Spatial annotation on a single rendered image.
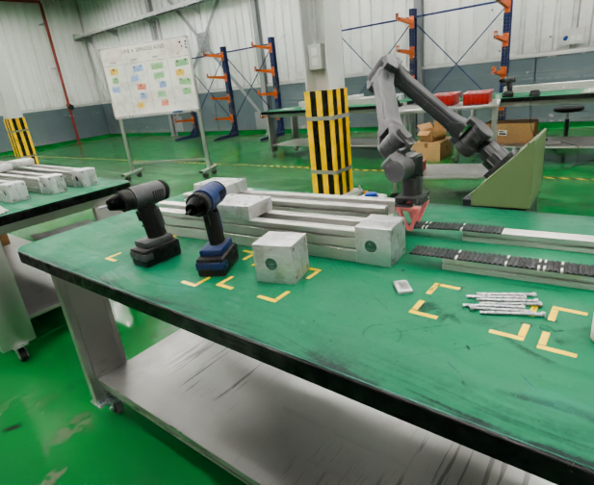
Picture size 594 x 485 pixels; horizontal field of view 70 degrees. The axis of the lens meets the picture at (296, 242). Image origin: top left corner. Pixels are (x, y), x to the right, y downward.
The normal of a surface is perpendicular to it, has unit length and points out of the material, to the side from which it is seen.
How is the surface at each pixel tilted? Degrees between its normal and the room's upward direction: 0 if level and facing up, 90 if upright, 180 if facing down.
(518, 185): 90
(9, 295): 90
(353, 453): 0
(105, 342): 90
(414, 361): 0
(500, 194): 90
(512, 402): 0
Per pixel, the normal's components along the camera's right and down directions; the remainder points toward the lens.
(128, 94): -0.30, 0.36
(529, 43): -0.61, 0.34
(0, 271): 0.78, 0.15
